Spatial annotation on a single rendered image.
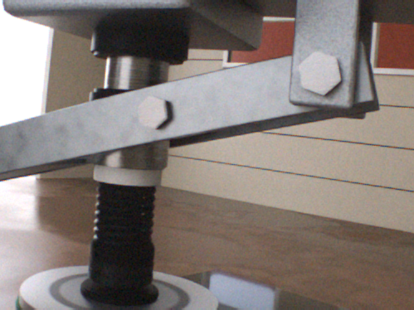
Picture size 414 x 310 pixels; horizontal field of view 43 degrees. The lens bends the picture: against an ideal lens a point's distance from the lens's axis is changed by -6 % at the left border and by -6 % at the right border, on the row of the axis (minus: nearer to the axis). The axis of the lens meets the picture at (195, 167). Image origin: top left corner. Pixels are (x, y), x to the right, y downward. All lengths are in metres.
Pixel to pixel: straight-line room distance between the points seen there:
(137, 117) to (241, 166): 7.35
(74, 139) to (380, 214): 6.47
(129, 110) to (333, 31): 0.19
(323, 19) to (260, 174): 7.23
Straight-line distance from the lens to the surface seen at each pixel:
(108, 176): 0.54
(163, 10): 0.45
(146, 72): 0.54
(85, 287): 0.58
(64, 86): 8.57
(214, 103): 0.47
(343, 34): 0.42
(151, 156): 0.53
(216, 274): 0.80
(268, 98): 0.45
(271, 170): 7.58
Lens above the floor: 1.04
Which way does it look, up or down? 5 degrees down
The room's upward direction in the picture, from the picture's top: 5 degrees clockwise
